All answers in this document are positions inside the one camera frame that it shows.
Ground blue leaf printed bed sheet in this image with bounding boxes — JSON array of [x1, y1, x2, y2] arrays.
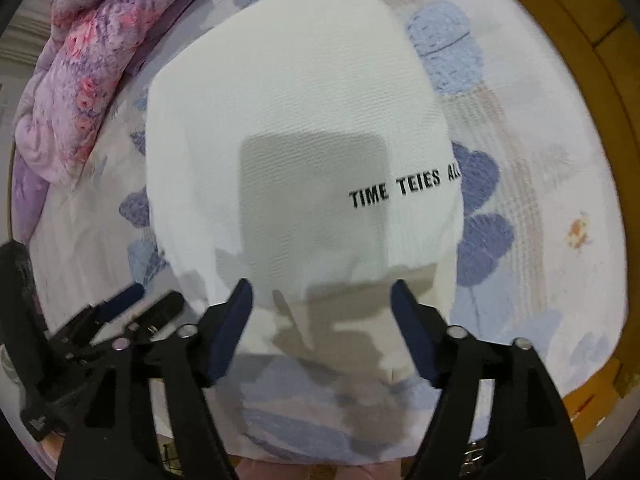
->
[[10, 0, 628, 466]]

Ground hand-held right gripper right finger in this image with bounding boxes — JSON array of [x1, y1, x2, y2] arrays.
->
[[391, 280, 586, 480]]

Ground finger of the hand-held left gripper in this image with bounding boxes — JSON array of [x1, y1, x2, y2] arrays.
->
[[52, 282, 146, 344], [125, 292, 185, 334]]

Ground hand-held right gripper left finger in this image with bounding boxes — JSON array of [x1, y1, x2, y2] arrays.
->
[[55, 278, 254, 480]]

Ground white snap-button jacket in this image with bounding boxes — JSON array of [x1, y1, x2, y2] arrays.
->
[[144, 0, 467, 381]]

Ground wooden bed headboard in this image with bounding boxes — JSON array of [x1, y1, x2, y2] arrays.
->
[[475, 0, 640, 426]]

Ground purple floral quilt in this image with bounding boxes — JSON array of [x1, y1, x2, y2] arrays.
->
[[12, 0, 226, 241]]

